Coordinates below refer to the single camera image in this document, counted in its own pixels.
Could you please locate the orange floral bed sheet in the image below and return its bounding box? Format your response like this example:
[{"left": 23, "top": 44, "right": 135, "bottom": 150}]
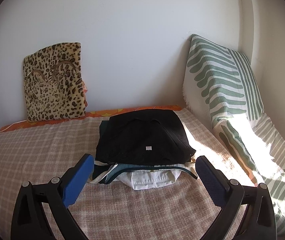
[{"left": 0, "top": 105, "right": 183, "bottom": 132}]

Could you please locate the dark green garment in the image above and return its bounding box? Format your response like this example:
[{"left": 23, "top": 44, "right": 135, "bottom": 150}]
[{"left": 92, "top": 121, "right": 197, "bottom": 184}]

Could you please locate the black garment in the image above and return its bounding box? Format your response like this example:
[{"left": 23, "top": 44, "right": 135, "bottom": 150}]
[{"left": 95, "top": 109, "right": 196, "bottom": 165}]

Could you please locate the pink plaid bed cover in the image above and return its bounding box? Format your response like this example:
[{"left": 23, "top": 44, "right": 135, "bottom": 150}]
[{"left": 0, "top": 107, "right": 258, "bottom": 240}]

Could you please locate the green leaf pattern pillow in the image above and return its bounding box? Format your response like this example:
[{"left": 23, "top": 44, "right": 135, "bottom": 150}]
[{"left": 183, "top": 34, "right": 285, "bottom": 239}]

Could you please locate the white garment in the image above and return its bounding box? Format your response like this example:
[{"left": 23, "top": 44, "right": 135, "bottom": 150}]
[{"left": 115, "top": 170, "right": 181, "bottom": 190}]

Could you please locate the leopard print cushion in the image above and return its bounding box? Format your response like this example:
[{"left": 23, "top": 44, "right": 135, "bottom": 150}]
[{"left": 23, "top": 42, "right": 86, "bottom": 122}]

